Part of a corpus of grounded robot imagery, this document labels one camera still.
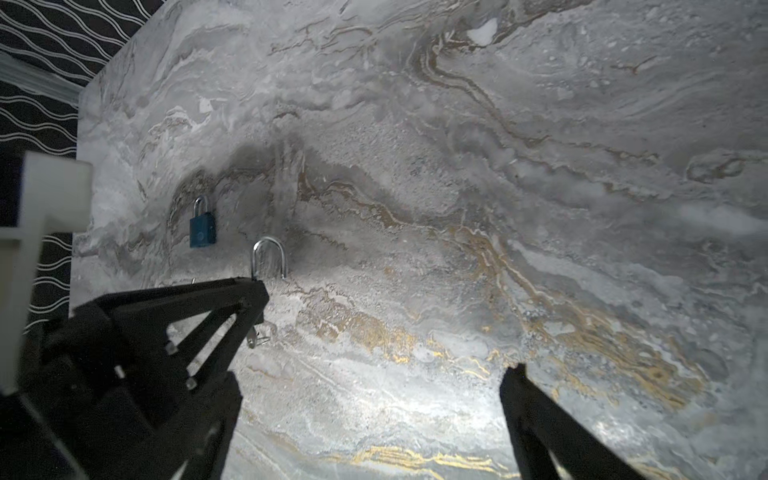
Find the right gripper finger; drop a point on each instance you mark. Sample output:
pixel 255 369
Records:
pixel 544 435

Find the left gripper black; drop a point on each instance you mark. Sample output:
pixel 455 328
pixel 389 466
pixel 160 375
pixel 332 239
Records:
pixel 137 385

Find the black padlock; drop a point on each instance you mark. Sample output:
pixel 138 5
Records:
pixel 268 256

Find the blue padlock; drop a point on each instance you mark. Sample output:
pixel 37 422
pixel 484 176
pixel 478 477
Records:
pixel 202 226

